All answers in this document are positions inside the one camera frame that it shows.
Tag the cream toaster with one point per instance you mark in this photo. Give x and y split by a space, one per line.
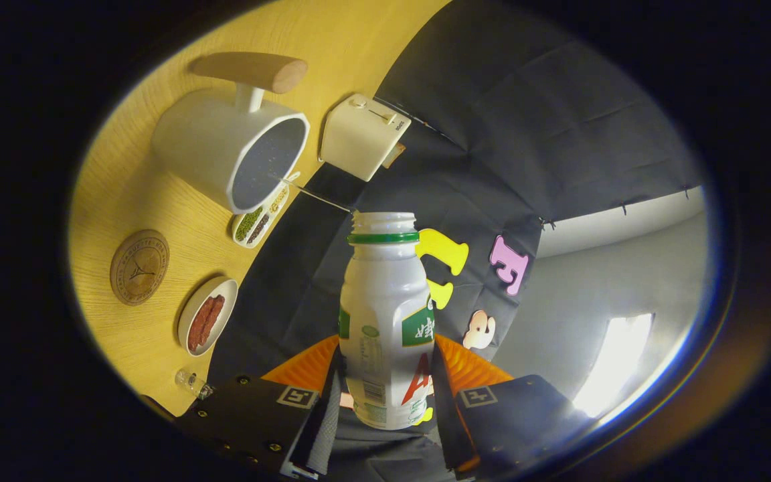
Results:
359 137

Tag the white divided bean dish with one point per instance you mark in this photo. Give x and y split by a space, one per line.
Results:
250 227

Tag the bread slice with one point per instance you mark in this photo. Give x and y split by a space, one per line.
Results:
393 155

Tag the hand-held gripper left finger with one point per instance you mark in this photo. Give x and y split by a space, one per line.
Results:
322 428

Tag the round cork coaster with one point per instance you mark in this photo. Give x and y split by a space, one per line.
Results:
139 268

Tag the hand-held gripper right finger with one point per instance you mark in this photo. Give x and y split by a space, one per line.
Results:
449 428

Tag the black backdrop cloth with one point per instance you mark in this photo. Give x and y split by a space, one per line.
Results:
526 120

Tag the red meat slice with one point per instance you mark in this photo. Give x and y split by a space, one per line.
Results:
215 311
199 328

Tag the round white plate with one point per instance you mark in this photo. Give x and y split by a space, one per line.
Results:
225 294

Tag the wooden table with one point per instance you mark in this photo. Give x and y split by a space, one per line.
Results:
131 194

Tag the white juice bottle green label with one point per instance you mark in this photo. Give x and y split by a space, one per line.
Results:
385 301

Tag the clear plastic water bottle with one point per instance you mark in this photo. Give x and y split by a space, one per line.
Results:
193 383

